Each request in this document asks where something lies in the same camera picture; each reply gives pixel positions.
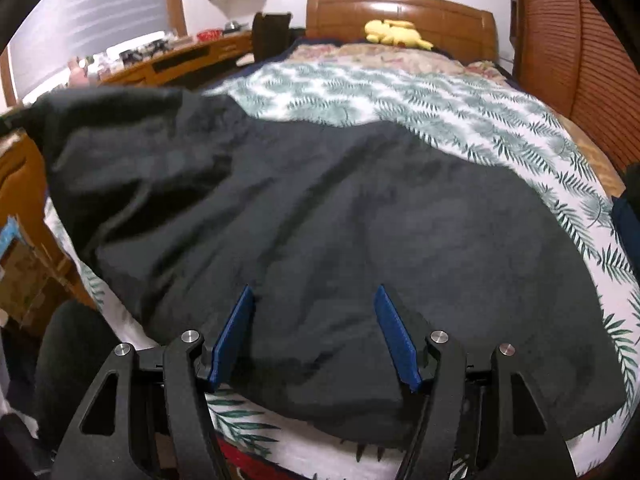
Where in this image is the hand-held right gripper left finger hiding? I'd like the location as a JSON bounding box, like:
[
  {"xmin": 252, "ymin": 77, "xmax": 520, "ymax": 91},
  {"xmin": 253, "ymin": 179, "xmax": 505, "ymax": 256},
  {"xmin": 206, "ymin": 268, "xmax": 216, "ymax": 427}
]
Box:
[{"xmin": 50, "ymin": 284, "xmax": 257, "ymax": 480}]

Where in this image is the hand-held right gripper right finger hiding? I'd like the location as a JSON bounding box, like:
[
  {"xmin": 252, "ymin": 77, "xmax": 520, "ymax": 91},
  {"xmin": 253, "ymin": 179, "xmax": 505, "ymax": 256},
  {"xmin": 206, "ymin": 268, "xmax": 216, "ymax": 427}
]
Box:
[{"xmin": 374, "ymin": 284, "xmax": 584, "ymax": 480}]

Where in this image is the black jacket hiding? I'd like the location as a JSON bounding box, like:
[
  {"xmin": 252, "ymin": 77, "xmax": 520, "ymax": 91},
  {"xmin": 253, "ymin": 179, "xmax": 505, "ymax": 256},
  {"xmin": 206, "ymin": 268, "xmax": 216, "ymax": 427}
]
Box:
[{"xmin": 20, "ymin": 86, "xmax": 629, "ymax": 449}]

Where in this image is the red cloth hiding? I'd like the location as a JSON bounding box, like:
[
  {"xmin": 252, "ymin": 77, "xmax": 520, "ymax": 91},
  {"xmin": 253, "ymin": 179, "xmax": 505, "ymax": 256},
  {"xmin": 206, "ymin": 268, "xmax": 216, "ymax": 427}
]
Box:
[{"xmin": 219, "ymin": 436, "xmax": 288, "ymax": 480}]

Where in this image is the cardboard box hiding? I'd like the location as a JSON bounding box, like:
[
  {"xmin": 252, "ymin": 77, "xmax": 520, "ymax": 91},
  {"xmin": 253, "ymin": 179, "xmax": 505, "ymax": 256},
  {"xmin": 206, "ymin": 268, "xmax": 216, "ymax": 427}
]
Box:
[{"xmin": 0, "ymin": 214, "xmax": 97, "ymax": 330}]

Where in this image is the bed with fern-print cover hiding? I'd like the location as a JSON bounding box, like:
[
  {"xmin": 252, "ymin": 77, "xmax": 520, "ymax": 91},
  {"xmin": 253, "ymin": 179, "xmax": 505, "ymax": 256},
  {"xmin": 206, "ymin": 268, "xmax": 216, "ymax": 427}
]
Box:
[{"xmin": 45, "ymin": 61, "xmax": 640, "ymax": 480}]

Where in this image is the navy bedsheet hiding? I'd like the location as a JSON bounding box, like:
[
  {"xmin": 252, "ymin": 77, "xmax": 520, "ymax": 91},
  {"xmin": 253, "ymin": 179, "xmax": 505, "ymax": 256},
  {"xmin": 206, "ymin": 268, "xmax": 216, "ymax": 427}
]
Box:
[{"xmin": 612, "ymin": 195, "xmax": 640, "ymax": 263}]

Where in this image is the floral pillow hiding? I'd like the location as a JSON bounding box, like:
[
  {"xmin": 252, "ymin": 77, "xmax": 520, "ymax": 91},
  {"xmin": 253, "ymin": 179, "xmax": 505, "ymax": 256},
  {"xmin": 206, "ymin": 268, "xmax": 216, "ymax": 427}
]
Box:
[{"xmin": 287, "ymin": 41, "xmax": 512, "ymax": 82}]

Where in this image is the yellow plush toy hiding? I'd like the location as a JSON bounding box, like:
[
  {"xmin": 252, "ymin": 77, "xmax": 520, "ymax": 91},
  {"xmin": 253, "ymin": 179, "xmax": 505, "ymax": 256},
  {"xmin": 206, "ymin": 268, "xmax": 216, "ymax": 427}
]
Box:
[{"xmin": 363, "ymin": 18, "xmax": 435, "ymax": 52}]

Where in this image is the dark chair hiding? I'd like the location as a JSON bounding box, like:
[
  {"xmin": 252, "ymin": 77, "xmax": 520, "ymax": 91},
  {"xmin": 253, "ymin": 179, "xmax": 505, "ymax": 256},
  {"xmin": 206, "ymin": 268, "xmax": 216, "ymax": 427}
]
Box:
[{"xmin": 251, "ymin": 11, "xmax": 294, "ymax": 64}]

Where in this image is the wooden bed headboard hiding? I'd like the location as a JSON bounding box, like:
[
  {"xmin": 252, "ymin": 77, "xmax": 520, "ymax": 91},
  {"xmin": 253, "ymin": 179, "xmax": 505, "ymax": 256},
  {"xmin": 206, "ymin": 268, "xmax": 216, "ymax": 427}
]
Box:
[{"xmin": 305, "ymin": 0, "xmax": 500, "ymax": 67}]

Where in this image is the wooden louvered wardrobe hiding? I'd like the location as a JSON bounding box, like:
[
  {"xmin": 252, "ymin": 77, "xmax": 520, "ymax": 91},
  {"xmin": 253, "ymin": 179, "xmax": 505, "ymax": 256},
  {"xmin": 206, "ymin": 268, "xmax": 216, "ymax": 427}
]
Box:
[{"xmin": 507, "ymin": 0, "xmax": 640, "ymax": 173}]

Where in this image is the window blind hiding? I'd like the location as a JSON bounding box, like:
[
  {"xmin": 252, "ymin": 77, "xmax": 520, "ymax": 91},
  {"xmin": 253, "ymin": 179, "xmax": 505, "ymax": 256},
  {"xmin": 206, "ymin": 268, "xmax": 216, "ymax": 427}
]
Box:
[{"xmin": 7, "ymin": 0, "xmax": 189, "ymax": 109}]

